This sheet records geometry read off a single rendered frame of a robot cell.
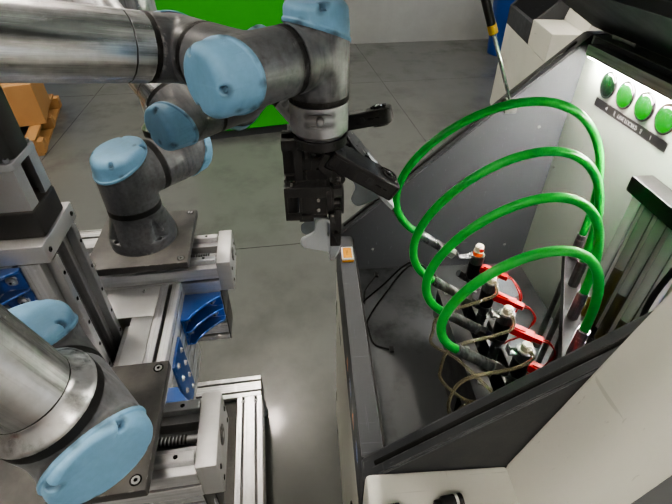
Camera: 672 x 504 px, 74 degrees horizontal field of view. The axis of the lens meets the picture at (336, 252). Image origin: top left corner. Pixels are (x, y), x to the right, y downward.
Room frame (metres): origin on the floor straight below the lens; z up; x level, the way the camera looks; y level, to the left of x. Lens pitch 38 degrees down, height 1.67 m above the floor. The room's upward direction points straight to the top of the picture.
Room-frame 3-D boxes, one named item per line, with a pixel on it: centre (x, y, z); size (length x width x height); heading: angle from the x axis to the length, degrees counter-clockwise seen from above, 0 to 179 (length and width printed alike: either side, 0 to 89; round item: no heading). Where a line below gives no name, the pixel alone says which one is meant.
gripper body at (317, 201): (0.55, 0.03, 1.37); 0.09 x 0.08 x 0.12; 94
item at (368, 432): (0.68, -0.04, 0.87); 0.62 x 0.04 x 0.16; 3
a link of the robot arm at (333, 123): (0.55, 0.02, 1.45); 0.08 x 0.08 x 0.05
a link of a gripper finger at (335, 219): (0.53, 0.00, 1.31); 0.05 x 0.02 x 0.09; 4
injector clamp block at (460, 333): (0.57, -0.29, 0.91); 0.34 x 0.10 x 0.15; 3
